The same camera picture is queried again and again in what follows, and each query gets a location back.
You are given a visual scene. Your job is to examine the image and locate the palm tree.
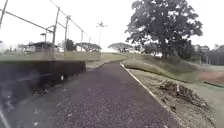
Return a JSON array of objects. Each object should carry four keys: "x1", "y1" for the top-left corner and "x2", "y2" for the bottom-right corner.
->
[{"x1": 95, "y1": 20, "x2": 108, "y2": 48}]

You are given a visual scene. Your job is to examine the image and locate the low building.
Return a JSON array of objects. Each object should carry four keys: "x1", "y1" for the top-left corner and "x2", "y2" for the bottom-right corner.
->
[{"x1": 24, "y1": 41, "x2": 56, "y2": 54}]

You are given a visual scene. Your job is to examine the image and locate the bare dirt verge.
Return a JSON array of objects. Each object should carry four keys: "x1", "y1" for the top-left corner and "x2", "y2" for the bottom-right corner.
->
[{"x1": 128, "y1": 68, "x2": 218, "y2": 128}]

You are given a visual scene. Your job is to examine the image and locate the tall wire mesh fence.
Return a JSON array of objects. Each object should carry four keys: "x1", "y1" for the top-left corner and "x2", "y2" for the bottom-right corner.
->
[{"x1": 0, "y1": 0, "x2": 96, "y2": 59}]

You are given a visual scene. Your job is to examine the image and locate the dark asphalt path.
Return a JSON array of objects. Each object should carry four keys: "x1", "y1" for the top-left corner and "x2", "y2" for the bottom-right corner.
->
[{"x1": 0, "y1": 60, "x2": 188, "y2": 128}]

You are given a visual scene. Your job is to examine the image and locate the dark low wall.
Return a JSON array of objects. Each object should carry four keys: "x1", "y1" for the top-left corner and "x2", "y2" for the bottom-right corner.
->
[{"x1": 0, "y1": 59, "x2": 87, "y2": 108}]

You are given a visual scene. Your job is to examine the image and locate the pile of plant debris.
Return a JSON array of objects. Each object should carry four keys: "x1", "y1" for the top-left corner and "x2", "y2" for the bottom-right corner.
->
[{"x1": 158, "y1": 79, "x2": 211, "y2": 109}]

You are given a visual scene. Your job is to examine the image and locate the huge dark leafy tree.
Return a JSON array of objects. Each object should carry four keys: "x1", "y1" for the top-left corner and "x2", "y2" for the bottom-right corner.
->
[{"x1": 124, "y1": 0, "x2": 204, "y2": 60}]

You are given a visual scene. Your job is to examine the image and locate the yellowish path edge line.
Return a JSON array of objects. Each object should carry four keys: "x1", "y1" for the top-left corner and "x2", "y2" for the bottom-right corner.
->
[{"x1": 119, "y1": 62, "x2": 188, "y2": 128}]

